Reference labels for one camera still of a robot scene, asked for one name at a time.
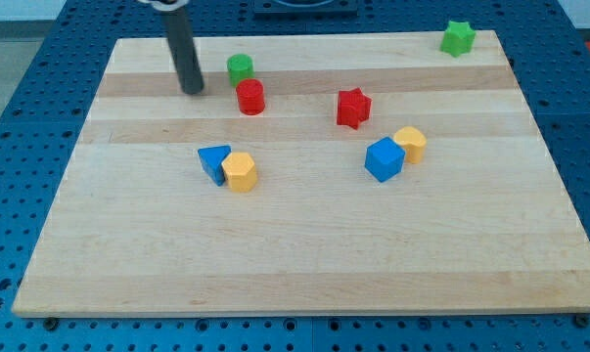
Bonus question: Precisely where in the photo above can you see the green cylinder block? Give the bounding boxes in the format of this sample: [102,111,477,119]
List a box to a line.
[226,53,254,88]

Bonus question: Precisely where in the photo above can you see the light wooden board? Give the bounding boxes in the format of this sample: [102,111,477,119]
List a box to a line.
[13,30,590,318]

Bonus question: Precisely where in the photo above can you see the yellow hexagon block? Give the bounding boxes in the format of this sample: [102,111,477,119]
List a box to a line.
[221,152,258,193]

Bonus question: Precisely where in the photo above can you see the blue triangle block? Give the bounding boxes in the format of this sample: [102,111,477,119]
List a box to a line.
[198,145,231,186]

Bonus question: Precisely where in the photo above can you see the blue cube block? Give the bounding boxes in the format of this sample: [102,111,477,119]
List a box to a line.
[364,137,406,183]

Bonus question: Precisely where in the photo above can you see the red star block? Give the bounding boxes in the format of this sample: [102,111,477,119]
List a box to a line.
[336,87,372,130]

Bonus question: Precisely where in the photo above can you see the red cylinder block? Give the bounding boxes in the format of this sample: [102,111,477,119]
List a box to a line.
[236,78,265,115]

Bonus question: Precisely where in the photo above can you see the yellow heart block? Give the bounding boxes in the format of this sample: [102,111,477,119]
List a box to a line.
[392,126,428,164]

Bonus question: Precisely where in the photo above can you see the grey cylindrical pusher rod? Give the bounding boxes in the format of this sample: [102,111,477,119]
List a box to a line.
[162,6,204,95]

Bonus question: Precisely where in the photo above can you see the silver rod mounting flange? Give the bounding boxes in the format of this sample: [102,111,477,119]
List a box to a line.
[137,0,189,12]

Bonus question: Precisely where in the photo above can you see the green star block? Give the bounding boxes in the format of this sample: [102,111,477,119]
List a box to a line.
[439,21,477,58]

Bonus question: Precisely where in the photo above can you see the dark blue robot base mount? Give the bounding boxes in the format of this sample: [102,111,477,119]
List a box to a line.
[251,0,359,16]

